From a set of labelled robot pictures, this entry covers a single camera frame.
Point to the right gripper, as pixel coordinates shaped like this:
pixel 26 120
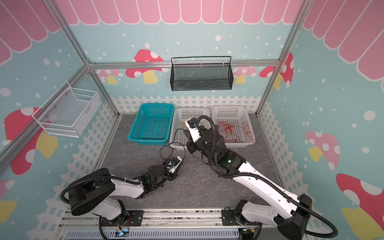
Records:
pixel 193 145

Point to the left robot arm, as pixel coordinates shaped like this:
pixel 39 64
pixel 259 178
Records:
pixel 92 193

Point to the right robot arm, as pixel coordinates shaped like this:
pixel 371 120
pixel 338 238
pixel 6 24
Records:
pixel 291 214

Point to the middle white plastic basket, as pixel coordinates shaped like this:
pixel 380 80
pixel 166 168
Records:
pixel 178 139

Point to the white plastic basket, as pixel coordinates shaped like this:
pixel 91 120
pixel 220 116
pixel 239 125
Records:
pixel 178 139
pixel 234 125

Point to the teal plastic basket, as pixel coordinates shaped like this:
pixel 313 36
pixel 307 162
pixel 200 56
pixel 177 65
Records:
pixel 152 124

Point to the right white plastic basket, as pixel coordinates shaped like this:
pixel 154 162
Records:
pixel 234 125

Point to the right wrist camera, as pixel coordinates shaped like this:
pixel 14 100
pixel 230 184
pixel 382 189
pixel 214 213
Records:
pixel 192 132

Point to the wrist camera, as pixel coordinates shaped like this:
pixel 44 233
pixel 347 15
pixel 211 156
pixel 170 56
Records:
pixel 174 164
pixel 192 132

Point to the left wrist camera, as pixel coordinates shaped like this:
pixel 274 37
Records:
pixel 174 164

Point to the black wire mesh wall basket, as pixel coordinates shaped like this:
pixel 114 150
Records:
pixel 206 73

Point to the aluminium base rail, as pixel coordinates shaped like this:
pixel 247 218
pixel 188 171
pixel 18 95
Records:
pixel 154 224

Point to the white wire mesh wall basket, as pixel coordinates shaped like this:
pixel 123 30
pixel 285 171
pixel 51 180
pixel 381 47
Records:
pixel 68 112

